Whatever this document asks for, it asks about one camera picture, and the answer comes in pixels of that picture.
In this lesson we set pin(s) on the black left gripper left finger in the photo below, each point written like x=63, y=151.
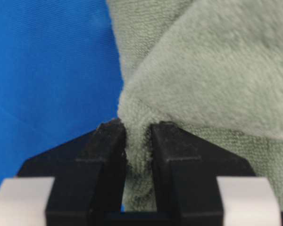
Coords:
x=68, y=184

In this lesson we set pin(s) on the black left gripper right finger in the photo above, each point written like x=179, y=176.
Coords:
x=198, y=183

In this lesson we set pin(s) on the light green bath towel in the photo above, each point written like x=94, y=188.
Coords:
x=212, y=67

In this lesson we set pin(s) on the blue table cloth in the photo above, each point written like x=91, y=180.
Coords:
x=59, y=75

